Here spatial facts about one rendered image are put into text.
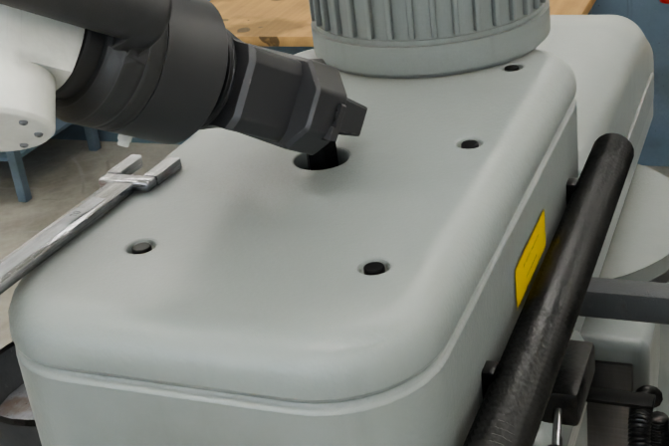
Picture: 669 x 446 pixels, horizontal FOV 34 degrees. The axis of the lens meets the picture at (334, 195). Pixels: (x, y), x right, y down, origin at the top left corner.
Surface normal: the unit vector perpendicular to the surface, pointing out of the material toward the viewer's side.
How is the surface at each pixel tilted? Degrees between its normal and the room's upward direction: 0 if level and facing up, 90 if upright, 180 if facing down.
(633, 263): 0
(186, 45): 75
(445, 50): 90
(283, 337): 27
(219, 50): 70
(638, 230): 0
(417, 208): 0
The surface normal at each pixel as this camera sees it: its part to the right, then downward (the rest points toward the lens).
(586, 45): -0.11, -0.90
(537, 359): 0.05, -0.32
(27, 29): 0.71, -0.23
